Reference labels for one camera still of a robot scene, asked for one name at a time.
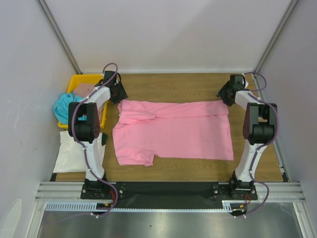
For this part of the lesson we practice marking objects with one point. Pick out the pink t shirt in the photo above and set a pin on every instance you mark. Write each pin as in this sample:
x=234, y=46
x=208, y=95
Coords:
x=195, y=130

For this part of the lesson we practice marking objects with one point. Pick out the yellow plastic bin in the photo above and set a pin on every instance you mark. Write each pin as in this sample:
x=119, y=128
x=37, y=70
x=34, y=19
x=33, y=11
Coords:
x=79, y=81

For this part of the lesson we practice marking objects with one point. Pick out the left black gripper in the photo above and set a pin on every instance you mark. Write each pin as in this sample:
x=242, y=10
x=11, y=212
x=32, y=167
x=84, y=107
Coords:
x=123, y=94

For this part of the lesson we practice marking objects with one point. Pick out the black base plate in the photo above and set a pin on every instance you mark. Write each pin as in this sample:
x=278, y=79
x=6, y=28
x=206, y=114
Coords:
x=183, y=193

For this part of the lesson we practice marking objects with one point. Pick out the dark green folded shirt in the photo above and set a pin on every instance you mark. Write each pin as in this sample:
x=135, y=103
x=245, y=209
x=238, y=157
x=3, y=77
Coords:
x=104, y=139

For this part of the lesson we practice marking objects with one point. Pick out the grey slotted cable duct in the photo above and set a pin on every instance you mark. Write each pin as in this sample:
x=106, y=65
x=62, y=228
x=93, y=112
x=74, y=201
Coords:
x=102, y=207

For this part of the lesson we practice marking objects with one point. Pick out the mauve t shirt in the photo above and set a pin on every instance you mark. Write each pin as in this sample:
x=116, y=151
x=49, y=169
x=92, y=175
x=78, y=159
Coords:
x=83, y=89

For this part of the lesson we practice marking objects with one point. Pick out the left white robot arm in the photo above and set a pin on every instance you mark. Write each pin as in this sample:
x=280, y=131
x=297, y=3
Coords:
x=84, y=127

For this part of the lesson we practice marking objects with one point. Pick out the turquoise t shirt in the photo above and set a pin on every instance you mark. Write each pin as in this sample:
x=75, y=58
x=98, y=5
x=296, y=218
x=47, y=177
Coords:
x=60, y=108

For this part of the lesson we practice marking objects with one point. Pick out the folded white t shirt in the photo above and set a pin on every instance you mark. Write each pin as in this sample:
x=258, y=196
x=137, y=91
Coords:
x=70, y=158

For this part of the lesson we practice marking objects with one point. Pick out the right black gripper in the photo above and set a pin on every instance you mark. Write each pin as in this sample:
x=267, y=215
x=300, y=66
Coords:
x=224, y=95

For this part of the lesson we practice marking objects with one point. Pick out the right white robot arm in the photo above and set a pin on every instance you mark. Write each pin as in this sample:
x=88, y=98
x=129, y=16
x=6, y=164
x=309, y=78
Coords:
x=260, y=128

